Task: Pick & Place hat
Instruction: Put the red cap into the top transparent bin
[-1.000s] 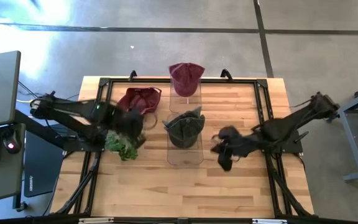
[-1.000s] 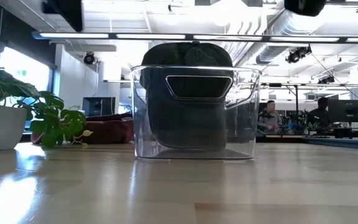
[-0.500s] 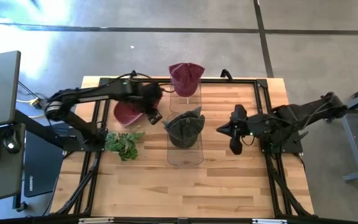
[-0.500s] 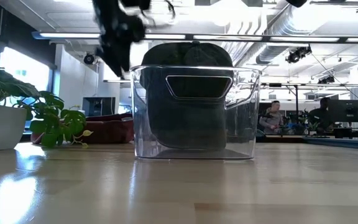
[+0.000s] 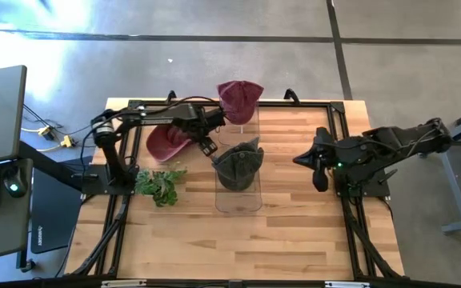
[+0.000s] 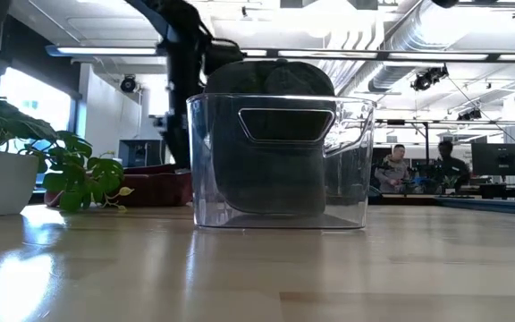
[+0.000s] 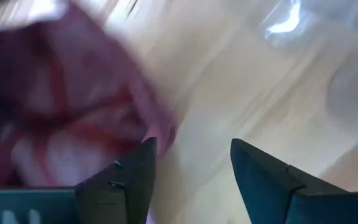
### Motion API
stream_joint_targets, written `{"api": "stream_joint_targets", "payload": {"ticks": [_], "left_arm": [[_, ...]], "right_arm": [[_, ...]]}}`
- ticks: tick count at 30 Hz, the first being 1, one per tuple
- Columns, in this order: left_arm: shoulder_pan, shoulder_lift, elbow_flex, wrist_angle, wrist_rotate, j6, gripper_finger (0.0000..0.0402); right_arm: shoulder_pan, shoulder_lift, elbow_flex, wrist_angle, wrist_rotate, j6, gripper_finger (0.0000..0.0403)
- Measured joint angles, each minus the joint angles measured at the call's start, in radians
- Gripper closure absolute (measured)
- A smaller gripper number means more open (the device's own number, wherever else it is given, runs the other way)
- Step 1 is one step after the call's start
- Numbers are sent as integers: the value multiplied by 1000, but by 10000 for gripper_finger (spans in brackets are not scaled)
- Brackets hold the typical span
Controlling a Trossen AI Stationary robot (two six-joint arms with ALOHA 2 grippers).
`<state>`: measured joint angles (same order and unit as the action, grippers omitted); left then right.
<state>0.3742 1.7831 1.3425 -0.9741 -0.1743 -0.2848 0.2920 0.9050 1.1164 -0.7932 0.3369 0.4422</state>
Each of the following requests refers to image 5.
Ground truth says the dark green baseball cap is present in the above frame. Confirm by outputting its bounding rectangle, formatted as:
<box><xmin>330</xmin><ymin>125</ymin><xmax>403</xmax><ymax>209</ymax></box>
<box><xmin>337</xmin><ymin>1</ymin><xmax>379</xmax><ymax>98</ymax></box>
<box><xmin>210</xmin><ymin>137</ymin><xmax>265</xmax><ymax>192</ymax></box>

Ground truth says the grey side desk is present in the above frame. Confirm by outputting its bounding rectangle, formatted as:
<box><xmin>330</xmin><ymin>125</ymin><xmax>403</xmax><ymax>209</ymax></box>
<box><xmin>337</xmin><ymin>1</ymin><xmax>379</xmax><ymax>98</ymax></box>
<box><xmin>0</xmin><ymin>158</ymin><xmax>34</xmax><ymax>264</ymax></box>

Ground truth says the black aluminium rig frame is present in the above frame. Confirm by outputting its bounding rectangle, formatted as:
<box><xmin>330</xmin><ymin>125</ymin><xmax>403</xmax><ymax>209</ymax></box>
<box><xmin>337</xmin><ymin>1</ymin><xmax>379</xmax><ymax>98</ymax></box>
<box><xmin>68</xmin><ymin>98</ymin><xmax>406</xmax><ymax>281</ymax></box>

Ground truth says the black computer mouse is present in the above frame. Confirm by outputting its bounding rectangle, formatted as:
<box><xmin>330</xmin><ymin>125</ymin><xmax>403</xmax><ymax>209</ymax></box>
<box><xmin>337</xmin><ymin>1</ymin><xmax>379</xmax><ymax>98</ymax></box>
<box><xmin>1</xmin><ymin>166</ymin><xmax>28</xmax><ymax>198</ymax></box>

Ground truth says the black crossbar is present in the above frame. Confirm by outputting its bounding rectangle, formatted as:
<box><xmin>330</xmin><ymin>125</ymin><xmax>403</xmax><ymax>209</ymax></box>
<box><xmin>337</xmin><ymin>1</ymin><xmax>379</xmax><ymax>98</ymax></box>
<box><xmin>0</xmin><ymin>275</ymin><xmax>461</xmax><ymax>288</ymax></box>

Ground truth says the grey metal table frame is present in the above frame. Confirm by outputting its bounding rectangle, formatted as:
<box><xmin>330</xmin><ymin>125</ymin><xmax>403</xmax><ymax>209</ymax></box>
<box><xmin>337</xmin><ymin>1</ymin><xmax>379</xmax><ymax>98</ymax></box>
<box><xmin>416</xmin><ymin>102</ymin><xmax>461</xmax><ymax>235</ymax></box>

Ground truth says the white bracket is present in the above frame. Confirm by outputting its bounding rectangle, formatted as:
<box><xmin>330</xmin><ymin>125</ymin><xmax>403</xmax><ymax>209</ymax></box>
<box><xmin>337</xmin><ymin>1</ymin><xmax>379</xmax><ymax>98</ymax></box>
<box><xmin>101</xmin><ymin>278</ymin><xmax>148</xmax><ymax>288</ymax></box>
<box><xmin>324</xmin><ymin>280</ymin><xmax>371</xmax><ymax>288</ymax></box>

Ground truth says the black desk support beam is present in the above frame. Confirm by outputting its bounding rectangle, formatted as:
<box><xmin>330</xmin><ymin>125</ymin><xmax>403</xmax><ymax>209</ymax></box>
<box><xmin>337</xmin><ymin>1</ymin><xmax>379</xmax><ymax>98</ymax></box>
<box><xmin>17</xmin><ymin>139</ymin><xmax>86</xmax><ymax>191</ymax></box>

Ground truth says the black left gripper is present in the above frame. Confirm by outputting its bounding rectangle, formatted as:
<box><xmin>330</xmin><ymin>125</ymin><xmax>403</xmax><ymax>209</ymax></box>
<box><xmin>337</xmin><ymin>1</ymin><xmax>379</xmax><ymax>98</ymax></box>
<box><xmin>190</xmin><ymin>106</ymin><xmax>228</xmax><ymax>158</ymax></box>

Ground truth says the green leafy plant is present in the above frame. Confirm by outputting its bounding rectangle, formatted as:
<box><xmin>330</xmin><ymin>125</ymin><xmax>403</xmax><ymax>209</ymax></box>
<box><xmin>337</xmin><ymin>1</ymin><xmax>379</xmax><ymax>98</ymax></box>
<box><xmin>133</xmin><ymin>167</ymin><xmax>187</xmax><ymax>208</ymax></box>

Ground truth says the black Husky storage box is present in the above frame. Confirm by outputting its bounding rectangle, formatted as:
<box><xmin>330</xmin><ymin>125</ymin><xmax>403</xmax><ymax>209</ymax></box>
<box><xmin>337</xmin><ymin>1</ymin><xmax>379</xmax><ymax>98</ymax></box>
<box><xmin>30</xmin><ymin>156</ymin><xmax>94</xmax><ymax>254</ymax></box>

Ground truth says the maroon baseball cap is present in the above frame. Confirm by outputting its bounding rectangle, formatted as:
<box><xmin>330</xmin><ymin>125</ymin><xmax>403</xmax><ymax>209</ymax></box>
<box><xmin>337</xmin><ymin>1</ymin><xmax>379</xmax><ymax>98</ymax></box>
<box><xmin>145</xmin><ymin>124</ymin><xmax>199</xmax><ymax>163</ymax></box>
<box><xmin>216</xmin><ymin>79</ymin><xmax>265</xmax><ymax>126</ymax></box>

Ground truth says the clear plastic bin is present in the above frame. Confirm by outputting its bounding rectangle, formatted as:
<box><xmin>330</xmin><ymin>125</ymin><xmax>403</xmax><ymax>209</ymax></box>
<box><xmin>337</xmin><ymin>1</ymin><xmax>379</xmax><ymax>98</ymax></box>
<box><xmin>214</xmin><ymin>144</ymin><xmax>264</xmax><ymax>214</ymax></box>
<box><xmin>218</xmin><ymin>99</ymin><xmax>263</xmax><ymax>147</ymax></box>

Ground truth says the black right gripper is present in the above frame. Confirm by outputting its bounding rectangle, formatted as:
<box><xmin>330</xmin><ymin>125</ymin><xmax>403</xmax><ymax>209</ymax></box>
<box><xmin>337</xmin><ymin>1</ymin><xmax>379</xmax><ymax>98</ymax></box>
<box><xmin>293</xmin><ymin>126</ymin><xmax>355</xmax><ymax>193</ymax></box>

